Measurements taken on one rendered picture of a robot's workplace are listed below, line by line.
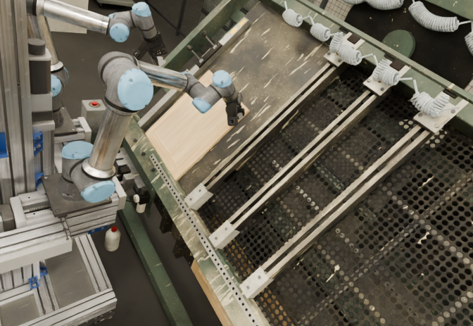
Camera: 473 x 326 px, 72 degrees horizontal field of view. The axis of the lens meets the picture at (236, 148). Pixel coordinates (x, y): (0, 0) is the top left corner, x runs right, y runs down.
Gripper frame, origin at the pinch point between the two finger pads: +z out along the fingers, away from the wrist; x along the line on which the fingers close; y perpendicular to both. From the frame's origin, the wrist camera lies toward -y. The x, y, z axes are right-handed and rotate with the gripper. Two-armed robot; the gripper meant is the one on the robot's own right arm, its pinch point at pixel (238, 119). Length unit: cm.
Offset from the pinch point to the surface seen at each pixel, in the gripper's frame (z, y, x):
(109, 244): 66, -60, 105
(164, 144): 22, -4, 51
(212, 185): 8.0, -32.3, 13.7
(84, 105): 8, 18, 101
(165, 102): 21, 25, 54
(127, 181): 20, -27, 69
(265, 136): 3.3, -8.4, -13.3
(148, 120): 23, 14, 65
